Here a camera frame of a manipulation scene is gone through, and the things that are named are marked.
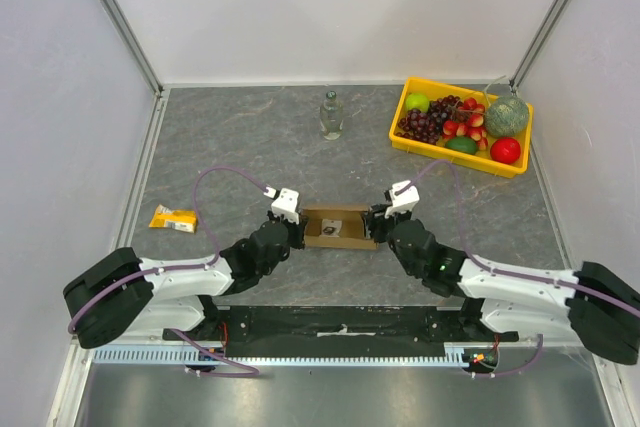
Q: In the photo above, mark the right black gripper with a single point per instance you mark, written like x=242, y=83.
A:
x=377, y=224

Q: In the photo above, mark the small white packet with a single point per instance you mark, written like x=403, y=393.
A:
x=331, y=228

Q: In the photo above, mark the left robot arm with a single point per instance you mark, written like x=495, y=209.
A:
x=125, y=293

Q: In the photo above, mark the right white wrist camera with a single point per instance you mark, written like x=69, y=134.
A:
x=402, y=198

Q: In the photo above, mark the red apple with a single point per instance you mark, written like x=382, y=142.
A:
x=506, y=150

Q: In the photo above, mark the red cherry cluster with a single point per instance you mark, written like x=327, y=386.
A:
x=465, y=117

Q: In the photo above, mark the aluminium frame rail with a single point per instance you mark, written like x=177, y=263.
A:
x=478, y=320

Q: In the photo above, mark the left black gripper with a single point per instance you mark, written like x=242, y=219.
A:
x=298, y=228

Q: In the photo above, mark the yellow snack packet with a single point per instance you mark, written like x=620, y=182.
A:
x=180, y=220

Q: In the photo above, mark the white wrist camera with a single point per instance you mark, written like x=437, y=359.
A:
x=402, y=198
x=284, y=204

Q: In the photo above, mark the brown cardboard box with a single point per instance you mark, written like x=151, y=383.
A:
x=352, y=236

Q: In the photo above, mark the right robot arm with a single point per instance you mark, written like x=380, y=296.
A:
x=447, y=272

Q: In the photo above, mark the yellow plastic bin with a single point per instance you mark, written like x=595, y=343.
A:
x=482, y=160

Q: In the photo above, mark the dark purple grape bunch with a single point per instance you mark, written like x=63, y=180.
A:
x=425, y=127

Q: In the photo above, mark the white cable duct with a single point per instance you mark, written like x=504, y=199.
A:
x=453, y=357

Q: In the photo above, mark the green apple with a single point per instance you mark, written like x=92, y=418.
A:
x=417, y=102

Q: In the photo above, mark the clear glass bottle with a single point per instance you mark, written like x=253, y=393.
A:
x=331, y=116

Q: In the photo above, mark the green avocado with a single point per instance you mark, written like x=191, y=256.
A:
x=462, y=144

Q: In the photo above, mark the green netted melon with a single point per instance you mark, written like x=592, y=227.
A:
x=507, y=116

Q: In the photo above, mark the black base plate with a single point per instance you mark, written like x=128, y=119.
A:
x=276, y=331

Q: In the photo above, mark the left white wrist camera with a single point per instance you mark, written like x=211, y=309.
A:
x=284, y=204

